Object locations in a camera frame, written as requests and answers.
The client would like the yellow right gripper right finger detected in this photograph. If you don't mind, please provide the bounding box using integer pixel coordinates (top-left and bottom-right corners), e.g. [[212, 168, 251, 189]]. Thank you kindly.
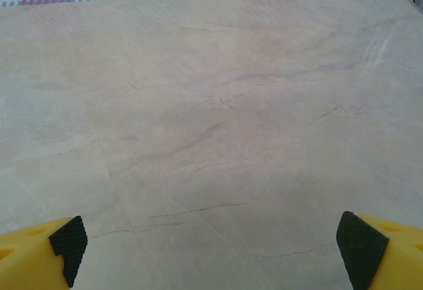
[[336, 210, 423, 290]]

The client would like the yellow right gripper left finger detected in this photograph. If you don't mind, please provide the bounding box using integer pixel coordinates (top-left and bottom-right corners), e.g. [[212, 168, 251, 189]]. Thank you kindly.
[[0, 215, 89, 290]]

